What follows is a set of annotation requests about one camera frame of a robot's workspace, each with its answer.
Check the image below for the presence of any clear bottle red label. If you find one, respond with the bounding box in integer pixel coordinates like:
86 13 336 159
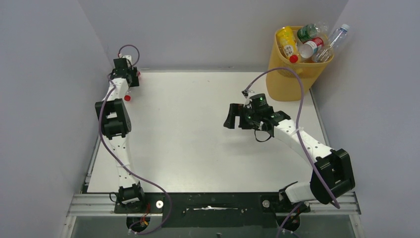
124 71 141 102

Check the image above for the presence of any yellow juice bottle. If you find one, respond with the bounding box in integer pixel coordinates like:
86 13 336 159
275 26 300 63

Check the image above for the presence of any clear bottle blue purple label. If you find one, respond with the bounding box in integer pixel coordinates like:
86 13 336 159
312 24 350 63

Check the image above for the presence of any clear bottle dark green label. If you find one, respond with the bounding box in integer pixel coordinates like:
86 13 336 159
297 21 329 43

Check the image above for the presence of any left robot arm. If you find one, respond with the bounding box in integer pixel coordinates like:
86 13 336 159
95 55 145 206

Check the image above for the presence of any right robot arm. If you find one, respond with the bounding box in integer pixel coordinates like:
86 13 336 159
223 93 355 212

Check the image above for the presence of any yellow plastic waste bin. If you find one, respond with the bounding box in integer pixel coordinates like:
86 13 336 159
265 26 334 101

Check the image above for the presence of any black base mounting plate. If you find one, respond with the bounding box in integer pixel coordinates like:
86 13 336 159
114 192 311 231

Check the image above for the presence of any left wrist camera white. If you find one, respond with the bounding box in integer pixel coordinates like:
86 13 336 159
118 54 133 67

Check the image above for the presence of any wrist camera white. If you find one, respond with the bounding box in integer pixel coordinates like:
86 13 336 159
242 90 260 107
118 54 133 67

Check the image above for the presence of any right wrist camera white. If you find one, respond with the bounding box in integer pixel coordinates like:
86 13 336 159
242 90 260 107

